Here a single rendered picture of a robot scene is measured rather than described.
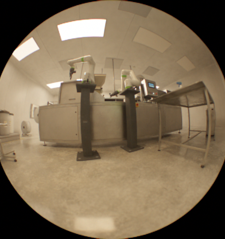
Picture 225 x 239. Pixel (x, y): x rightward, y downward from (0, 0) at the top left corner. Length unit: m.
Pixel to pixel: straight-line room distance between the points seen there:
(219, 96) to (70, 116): 5.19
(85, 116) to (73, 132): 0.51
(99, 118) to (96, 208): 1.18
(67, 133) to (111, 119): 0.80
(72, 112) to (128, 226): 1.45
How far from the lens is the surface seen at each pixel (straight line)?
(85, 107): 0.97
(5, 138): 2.71
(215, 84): 4.66
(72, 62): 1.62
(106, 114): 1.30
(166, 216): 0.50
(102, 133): 1.31
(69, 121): 1.38
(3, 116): 2.74
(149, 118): 1.65
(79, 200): 0.55
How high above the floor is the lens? 0.44
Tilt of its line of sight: 2 degrees up
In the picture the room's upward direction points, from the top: 2 degrees counter-clockwise
